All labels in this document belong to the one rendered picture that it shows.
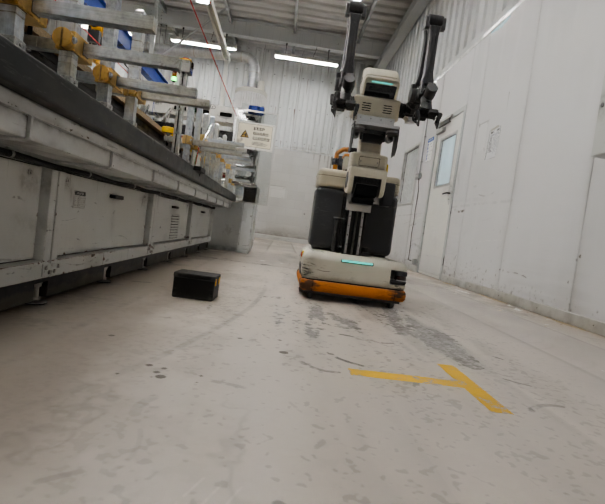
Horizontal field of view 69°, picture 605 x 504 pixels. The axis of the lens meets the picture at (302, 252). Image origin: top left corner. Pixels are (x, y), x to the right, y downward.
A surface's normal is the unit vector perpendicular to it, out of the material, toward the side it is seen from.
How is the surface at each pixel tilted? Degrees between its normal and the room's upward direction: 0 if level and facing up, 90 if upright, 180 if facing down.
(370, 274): 90
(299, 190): 90
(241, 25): 90
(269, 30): 90
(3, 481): 0
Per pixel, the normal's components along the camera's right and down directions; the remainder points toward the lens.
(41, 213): 0.05, 0.06
